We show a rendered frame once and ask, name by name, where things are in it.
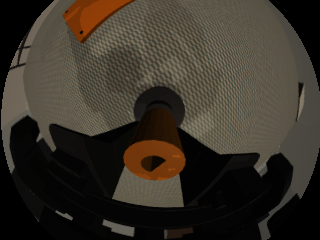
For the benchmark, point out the orange knob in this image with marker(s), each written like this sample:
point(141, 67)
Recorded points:
point(154, 152)

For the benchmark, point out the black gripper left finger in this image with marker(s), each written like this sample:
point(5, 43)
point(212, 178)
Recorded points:
point(102, 153)

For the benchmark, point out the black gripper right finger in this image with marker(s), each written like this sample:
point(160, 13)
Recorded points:
point(203, 167)

